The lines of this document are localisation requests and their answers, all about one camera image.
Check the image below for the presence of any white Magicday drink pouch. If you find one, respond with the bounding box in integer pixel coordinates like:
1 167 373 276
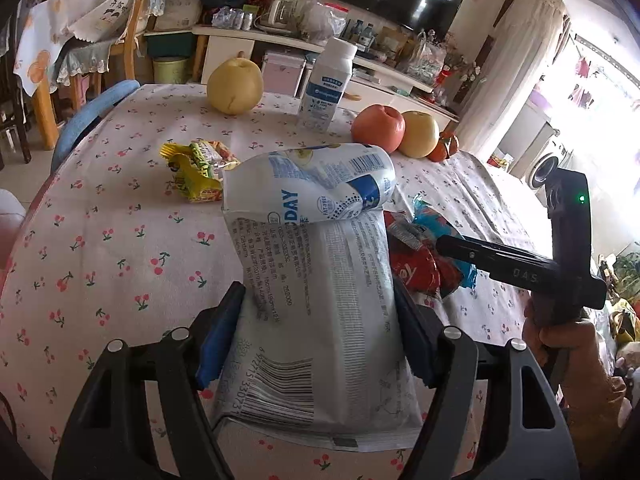
222 143 397 226

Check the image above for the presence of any dining table with cloth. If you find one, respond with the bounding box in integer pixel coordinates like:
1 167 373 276
13 0 131 150

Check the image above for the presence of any red white wrapper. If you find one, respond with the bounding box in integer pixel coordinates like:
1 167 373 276
384 211 463 297

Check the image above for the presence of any orange tangerine front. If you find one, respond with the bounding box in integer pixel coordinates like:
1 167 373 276
427 139 449 162

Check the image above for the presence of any printed grey wipes pack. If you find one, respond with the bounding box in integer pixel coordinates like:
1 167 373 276
213 209 422 452

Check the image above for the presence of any washing machine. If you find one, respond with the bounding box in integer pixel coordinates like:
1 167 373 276
521 122 570 195

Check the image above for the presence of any green waste bin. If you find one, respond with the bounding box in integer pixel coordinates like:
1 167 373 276
152 56 190 84

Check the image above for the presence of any right hand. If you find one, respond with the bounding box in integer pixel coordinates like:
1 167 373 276
523 300 626 469

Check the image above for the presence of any yellow pear left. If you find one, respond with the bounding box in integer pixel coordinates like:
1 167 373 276
206 58 264 116

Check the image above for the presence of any white plastic bottle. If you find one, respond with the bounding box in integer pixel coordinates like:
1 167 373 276
297 37 357 132

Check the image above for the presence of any yellow pear right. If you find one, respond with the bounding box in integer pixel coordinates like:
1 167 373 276
398 110 439 158

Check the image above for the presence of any red apple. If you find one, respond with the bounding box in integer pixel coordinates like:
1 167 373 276
350 104 406 154

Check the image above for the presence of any orange tangerine back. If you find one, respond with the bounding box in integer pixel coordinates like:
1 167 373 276
440 132 459 158

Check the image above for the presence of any wooden dining chair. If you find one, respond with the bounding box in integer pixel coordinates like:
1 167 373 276
110 0 145 80

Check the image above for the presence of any blue chair back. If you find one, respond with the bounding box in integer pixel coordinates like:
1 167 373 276
51 79 140 174

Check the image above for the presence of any blue green snack bag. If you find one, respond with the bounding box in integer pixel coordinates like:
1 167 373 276
412 198 477 297

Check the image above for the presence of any yellow green snack wrapper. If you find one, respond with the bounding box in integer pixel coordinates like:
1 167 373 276
160 139 241 203

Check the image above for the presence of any orange tangerine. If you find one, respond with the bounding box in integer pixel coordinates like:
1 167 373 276
427 139 449 162
440 132 459 158

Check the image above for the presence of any yellow pear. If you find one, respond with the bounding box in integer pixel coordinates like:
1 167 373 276
206 58 264 116
398 110 439 158

